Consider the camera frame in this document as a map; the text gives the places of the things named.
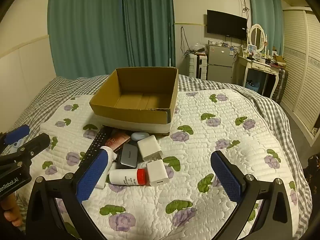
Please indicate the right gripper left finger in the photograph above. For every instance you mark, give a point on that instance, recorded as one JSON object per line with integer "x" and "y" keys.
{"x": 44, "y": 220}

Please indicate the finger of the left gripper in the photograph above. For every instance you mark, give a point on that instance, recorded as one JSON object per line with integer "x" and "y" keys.
{"x": 26, "y": 152}
{"x": 15, "y": 135}

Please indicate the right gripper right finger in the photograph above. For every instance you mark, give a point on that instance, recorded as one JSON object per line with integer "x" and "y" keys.
{"x": 273, "y": 220}

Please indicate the white spray bottle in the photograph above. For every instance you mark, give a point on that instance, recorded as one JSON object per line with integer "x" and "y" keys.
{"x": 111, "y": 157}

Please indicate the grey UGREEN power bank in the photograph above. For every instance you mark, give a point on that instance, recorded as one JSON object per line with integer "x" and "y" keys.
{"x": 128, "y": 157}

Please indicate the person's left hand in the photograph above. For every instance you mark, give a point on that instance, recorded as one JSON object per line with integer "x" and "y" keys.
{"x": 10, "y": 211}

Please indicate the black remote control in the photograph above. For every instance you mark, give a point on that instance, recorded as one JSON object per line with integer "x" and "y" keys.
{"x": 93, "y": 150}

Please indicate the pink rectangular case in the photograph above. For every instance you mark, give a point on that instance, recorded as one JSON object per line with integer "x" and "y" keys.
{"x": 117, "y": 138}

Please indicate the white floral quilt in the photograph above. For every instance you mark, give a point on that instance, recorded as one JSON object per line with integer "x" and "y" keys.
{"x": 193, "y": 204}

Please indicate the white bottle red cap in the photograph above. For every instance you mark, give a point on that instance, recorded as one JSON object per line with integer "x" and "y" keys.
{"x": 127, "y": 177}

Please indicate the brown cardboard box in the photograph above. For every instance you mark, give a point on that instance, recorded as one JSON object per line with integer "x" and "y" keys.
{"x": 140, "y": 99}

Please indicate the large white charger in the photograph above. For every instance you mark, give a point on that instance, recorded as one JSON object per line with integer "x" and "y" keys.
{"x": 149, "y": 148}

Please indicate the small white charger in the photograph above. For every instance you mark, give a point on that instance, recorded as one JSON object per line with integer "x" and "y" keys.
{"x": 157, "y": 173}

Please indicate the green curtain left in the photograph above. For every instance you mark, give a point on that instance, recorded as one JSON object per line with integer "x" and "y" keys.
{"x": 95, "y": 37}

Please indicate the green curtain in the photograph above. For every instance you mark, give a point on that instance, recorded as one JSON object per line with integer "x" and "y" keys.
{"x": 269, "y": 15}
{"x": 95, "y": 37}

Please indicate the dark suitcase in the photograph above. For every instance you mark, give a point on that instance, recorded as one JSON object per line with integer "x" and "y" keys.
{"x": 281, "y": 85}

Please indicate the blue waste basket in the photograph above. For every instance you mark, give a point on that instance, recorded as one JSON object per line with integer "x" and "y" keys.
{"x": 252, "y": 85}

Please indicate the white mop pole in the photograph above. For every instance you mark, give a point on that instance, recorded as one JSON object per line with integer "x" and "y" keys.
{"x": 169, "y": 45}

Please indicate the white dressing table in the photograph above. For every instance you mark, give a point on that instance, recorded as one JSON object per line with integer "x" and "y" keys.
{"x": 244, "y": 68}

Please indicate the grey mini fridge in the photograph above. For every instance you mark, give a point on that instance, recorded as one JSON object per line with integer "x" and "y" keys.
{"x": 220, "y": 64}

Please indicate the white suitcase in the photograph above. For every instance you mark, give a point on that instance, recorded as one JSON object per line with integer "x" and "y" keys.
{"x": 197, "y": 65}

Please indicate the oval vanity mirror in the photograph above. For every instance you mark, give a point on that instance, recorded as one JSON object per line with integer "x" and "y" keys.
{"x": 257, "y": 37}

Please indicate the white louvered wardrobe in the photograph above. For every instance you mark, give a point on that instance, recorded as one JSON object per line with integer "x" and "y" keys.
{"x": 301, "y": 52}

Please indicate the green curtain right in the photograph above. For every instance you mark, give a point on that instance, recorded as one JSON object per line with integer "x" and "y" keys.
{"x": 269, "y": 15}

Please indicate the black wall television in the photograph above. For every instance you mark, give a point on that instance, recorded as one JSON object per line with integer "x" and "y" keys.
{"x": 225, "y": 24}

